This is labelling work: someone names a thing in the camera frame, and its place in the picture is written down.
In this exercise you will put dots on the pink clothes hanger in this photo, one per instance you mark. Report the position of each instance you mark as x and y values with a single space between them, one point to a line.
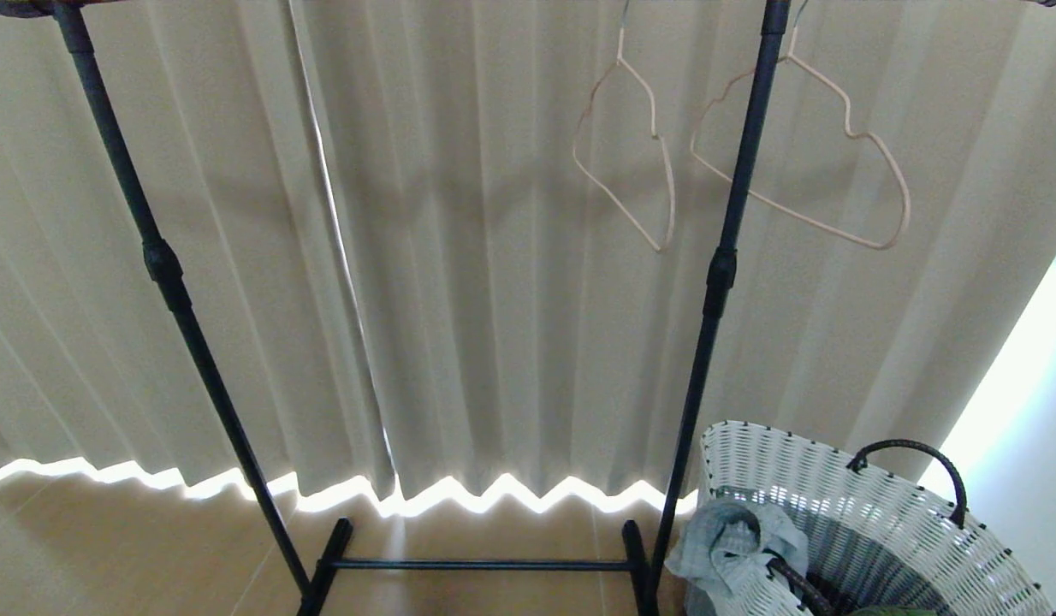
619 47
790 44

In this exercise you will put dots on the green printed shirt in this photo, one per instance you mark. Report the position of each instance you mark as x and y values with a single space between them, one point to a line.
879 612

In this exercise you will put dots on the black clothes rack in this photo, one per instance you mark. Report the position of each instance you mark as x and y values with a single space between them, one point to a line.
735 214

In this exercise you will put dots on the white laundry basket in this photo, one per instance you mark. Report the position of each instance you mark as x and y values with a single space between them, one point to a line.
879 513

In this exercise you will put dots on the beige curtain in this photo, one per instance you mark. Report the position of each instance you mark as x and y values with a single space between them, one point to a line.
494 257

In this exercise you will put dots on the pale grey garment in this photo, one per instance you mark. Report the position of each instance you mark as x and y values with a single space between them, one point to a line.
733 547

